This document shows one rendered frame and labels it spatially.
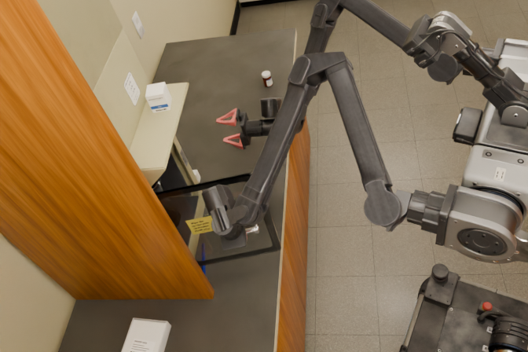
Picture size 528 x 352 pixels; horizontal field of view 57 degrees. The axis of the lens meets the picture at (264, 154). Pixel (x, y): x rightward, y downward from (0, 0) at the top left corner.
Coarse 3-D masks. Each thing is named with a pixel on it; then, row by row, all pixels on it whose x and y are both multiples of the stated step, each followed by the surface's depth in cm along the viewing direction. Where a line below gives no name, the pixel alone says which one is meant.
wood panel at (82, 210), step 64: (0, 0) 75; (0, 64) 86; (64, 64) 84; (0, 128) 99; (64, 128) 97; (0, 192) 117; (64, 192) 115; (128, 192) 113; (64, 256) 141; (128, 256) 137; (192, 256) 140
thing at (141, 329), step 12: (132, 324) 150; (144, 324) 150; (156, 324) 149; (168, 324) 149; (132, 336) 148; (144, 336) 147; (156, 336) 146; (132, 348) 145; (144, 348) 145; (156, 348) 144
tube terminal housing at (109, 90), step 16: (128, 48) 128; (112, 64) 119; (128, 64) 127; (112, 80) 119; (144, 80) 136; (96, 96) 111; (112, 96) 118; (128, 96) 126; (144, 96) 136; (112, 112) 118; (128, 112) 126; (128, 128) 125; (128, 144) 125; (176, 144) 157; (176, 160) 163; (192, 176) 170
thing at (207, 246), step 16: (240, 176) 127; (160, 192) 129; (176, 192) 129; (192, 192) 130; (240, 192) 132; (176, 208) 134; (192, 208) 135; (176, 224) 139; (272, 224) 144; (192, 240) 146; (208, 240) 147; (256, 240) 150; (272, 240) 151; (208, 256) 154; (224, 256) 155; (240, 256) 156
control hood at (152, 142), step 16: (176, 96) 135; (144, 112) 133; (160, 112) 132; (176, 112) 130; (144, 128) 129; (160, 128) 127; (176, 128) 127; (144, 144) 125; (160, 144) 123; (144, 160) 121; (160, 160) 120
